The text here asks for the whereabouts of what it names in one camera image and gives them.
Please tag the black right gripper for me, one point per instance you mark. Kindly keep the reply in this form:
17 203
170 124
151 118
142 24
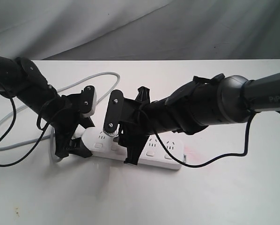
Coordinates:
130 128

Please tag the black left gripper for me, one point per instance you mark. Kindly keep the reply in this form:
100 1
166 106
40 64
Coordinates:
65 123

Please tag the white five-outlet power strip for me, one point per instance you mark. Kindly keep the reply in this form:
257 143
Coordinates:
153 153

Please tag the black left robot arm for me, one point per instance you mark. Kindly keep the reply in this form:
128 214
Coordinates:
21 78

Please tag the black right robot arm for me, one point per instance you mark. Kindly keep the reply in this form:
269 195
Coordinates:
190 109

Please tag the white wrinkled backdrop cloth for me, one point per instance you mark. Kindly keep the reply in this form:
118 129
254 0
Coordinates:
140 29

